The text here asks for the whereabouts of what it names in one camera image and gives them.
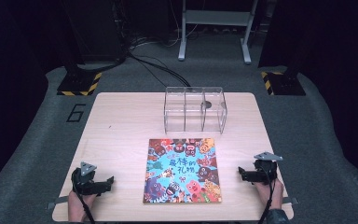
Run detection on tangle of light cables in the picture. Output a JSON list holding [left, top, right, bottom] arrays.
[[130, 27, 200, 50]]

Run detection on thick black floor cable bundle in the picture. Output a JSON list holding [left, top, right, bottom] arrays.
[[126, 50, 192, 88]]

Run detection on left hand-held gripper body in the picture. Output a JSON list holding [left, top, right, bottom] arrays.
[[71, 161, 106, 196]]

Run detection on white metal stand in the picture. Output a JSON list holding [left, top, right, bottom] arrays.
[[177, 0, 259, 65]]

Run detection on black equipment cabinet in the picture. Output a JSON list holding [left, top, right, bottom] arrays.
[[67, 0, 126, 63]]

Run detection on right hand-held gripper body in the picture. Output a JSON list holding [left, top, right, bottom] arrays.
[[252, 151, 283, 185]]

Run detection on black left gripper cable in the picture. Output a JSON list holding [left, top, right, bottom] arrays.
[[71, 174, 96, 224]]

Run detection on person's left hand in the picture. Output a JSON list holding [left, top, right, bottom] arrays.
[[67, 189, 98, 223]]

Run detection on colourful picture book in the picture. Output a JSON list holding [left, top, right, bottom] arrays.
[[142, 137, 224, 205]]

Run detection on black yellow striped stand base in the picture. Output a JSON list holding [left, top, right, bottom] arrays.
[[260, 70, 307, 97], [56, 71, 103, 97]]

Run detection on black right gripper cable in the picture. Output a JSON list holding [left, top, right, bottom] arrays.
[[256, 166, 278, 224]]

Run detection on person's right hand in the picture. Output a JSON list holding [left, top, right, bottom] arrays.
[[254, 178, 284, 211]]

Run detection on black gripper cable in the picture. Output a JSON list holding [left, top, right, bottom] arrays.
[[256, 166, 278, 224], [71, 174, 96, 224]]

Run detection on clear acrylic divided organizer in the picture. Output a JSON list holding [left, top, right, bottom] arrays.
[[163, 86, 228, 135]]

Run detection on thin black floor cable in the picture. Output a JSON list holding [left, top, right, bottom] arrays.
[[132, 55, 170, 89]]

